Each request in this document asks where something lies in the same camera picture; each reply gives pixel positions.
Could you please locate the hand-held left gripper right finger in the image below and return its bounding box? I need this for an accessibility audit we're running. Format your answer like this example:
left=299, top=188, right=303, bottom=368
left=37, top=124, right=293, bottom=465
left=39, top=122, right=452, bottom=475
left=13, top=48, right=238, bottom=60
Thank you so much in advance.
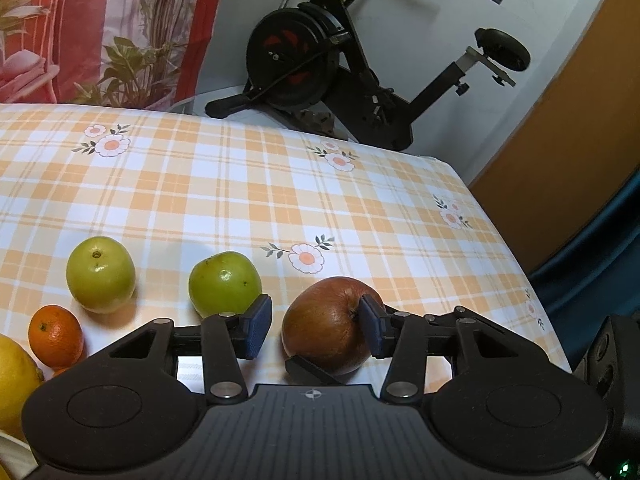
left=360, top=294, right=548, bottom=405

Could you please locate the green apple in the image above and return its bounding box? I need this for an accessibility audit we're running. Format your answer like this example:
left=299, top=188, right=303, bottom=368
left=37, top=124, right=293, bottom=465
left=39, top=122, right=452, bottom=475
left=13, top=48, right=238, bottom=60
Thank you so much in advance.
left=188, top=251, right=263, bottom=319

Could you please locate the large yellow grapefruit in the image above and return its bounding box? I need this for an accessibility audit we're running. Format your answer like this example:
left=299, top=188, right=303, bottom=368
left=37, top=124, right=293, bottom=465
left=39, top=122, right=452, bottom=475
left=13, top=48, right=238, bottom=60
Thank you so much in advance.
left=0, top=335, right=46, bottom=443

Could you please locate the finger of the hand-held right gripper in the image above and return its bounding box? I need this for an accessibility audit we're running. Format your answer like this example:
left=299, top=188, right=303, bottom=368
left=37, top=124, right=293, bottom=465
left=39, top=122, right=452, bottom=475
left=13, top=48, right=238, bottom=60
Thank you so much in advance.
left=424, top=305, right=482, bottom=327
left=284, top=355, right=347, bottom=387

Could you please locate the yellow-green apple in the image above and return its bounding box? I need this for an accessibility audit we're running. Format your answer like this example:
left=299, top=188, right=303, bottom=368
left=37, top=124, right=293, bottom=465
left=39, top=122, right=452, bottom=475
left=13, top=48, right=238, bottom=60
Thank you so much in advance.
left=66, top=236, right=137, bottom=314

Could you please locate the orange checked floral tablecloth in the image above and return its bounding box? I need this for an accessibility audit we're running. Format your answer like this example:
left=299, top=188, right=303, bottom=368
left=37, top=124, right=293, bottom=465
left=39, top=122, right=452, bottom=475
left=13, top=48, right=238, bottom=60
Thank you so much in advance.
left=0, top=102, right=571, bottom=401

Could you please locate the orange wooden door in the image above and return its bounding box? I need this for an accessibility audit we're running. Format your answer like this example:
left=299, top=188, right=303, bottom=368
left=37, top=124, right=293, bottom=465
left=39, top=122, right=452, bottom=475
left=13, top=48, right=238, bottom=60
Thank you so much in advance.
left=467, top=0, right=640, bottom=273

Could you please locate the red-brown apple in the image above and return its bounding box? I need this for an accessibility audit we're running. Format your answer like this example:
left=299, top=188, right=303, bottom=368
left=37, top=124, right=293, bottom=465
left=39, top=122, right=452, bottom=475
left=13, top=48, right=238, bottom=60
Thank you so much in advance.
left=281, top=276, right=388, bottom=377

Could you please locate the pink printed backdrop cloth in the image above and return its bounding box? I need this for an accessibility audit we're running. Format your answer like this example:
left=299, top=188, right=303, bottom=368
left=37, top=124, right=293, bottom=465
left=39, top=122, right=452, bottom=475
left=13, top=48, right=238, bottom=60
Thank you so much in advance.
left=0, top=0, right=233, bottom=113

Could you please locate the cream round plate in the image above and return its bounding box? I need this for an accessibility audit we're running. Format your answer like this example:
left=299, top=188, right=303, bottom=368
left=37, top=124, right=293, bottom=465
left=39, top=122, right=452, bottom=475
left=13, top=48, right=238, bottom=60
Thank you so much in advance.
left=0, top=430, right=38, bottom=480

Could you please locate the dark teal cloth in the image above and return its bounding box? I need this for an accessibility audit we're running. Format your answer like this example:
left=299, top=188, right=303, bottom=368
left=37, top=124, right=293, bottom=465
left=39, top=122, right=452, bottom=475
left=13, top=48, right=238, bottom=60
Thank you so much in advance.
left=527, top=170, right=640, bottom=321

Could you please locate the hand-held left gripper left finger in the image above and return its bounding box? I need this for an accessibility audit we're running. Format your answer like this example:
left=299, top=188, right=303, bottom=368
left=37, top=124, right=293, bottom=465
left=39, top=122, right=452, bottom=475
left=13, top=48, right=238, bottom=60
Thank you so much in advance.
left=102, top=294, right=273, bottom=405

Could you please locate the black exercise bike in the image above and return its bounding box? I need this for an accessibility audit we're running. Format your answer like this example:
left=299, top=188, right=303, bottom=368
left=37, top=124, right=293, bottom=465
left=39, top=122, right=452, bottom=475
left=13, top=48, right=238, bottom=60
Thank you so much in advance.
left=205, top=0, right=531, bottom=152

